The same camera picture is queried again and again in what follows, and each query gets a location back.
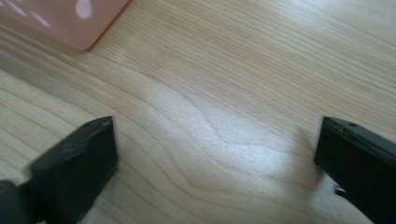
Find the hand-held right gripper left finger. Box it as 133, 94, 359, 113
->
17, 115, 120, 224

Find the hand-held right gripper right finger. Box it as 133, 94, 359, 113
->
314, 116, 396, 224

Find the pink plastic board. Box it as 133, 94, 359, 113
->
0, 0, 132, 51

